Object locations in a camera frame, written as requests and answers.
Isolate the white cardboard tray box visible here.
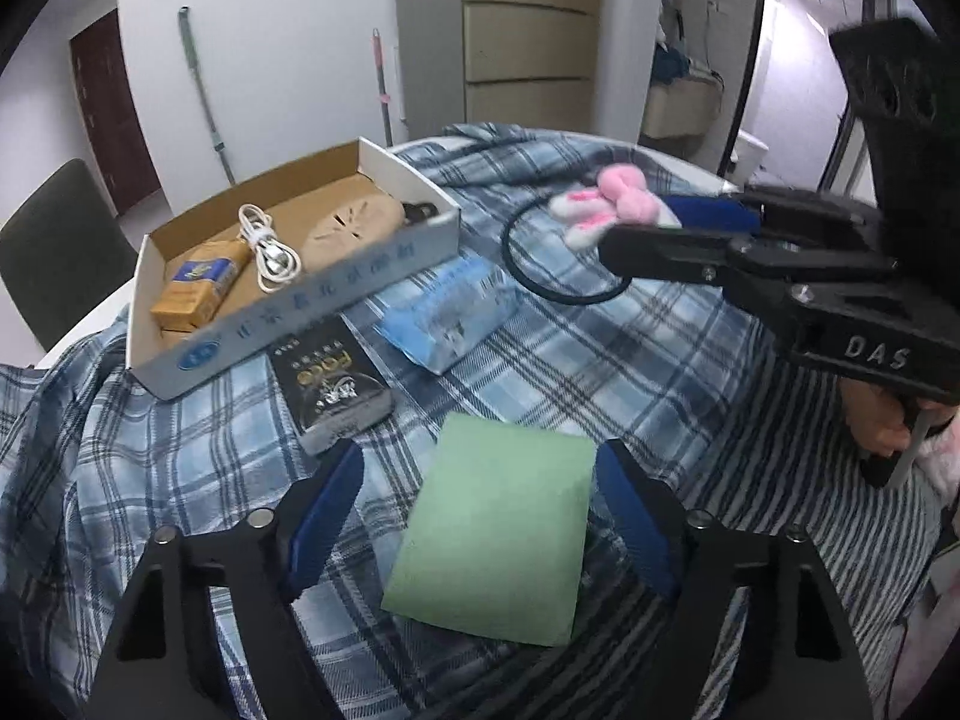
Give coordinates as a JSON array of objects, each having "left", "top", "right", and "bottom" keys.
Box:
[{"left": 125, "top": 138, "right": 460, "bottom": 400}]

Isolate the white pink plush toy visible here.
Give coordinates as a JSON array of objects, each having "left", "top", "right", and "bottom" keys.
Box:
[{"left": 547, "top": 164, "right": 680, "bottom": 252}]

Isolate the dark wooden door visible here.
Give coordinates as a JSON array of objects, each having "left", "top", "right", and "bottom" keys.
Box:
[{"left": 70, "top": 10, "right": 161, "bottom": 215}]

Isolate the blue plaid cloth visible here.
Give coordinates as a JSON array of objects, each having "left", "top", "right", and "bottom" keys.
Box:
[{"left": 0, "top": 120, "right": 939, "bottom": 720}]

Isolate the gold refrigerator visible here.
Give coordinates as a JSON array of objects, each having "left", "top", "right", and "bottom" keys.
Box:
[{"left": 392, "top": 0, "right": 605, "bottom": 146}]

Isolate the yellow blue cigarette pack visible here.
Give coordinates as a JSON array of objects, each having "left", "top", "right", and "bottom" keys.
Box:
[{"left": 151, "top": 239, "right": 251, "bottom": 333}]

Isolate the beige round soft cushion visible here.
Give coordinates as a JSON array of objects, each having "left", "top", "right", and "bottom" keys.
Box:
[{"left": 299, "top": 193, "right": 405, "bottom": 273}]

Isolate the black hair band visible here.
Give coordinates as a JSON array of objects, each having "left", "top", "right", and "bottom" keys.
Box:
[{"left": 402, "top": 202, "right": 439, "bottom": 226}]

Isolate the person's right hand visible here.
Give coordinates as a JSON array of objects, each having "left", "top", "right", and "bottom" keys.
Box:
[{"left": 838, "top": 379, "right": 958, "bottom": 458}]

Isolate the blue tissue packet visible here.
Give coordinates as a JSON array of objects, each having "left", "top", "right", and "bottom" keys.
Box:
[{"left": 376, "top": 254, "right": 519, "bottom": 376}]

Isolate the black face mask box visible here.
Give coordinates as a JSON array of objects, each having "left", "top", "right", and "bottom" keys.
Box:
[{"left": 267, "top": 316, "right": 394, "bottom": 455}]

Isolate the black round cord loop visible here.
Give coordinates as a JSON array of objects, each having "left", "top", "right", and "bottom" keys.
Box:
[{"left": 499, "top": 193, "right": 633, "bottom": 308}]

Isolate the white charging cable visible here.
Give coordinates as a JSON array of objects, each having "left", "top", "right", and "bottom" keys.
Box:
[{"left": 236, "top": 202, "right": 303, "bottom": 296}]

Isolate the black office chair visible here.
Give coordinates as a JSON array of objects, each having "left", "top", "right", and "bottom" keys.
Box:
[{"left": 2, "top": 160, "right": 137, "bottom": 349}]

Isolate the pink broom handle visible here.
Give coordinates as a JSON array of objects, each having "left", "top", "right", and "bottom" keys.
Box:
[{"left": 373, "top": 28, "right": 394, "bottom": 146}]

